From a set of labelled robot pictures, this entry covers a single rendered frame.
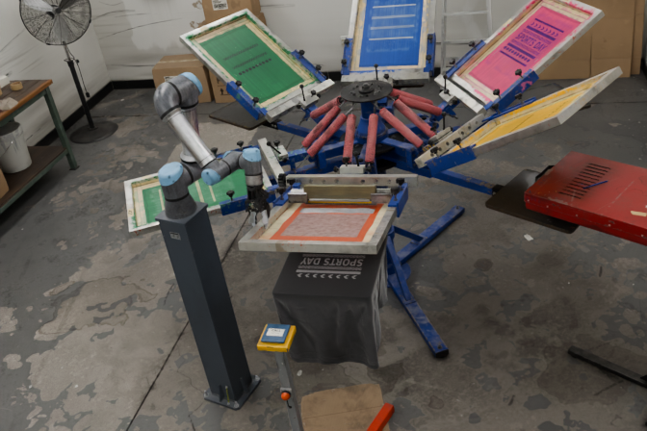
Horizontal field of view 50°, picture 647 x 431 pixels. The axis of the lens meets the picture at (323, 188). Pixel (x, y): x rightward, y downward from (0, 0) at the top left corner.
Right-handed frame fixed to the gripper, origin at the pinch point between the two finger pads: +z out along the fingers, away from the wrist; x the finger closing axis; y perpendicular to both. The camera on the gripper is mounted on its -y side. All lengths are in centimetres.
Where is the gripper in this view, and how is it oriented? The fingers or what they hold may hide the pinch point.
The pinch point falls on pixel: (261, 225)
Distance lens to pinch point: 312.8
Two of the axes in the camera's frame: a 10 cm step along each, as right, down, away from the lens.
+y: -2.5, 2.8, -9.2
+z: 0.7, 9.6, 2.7
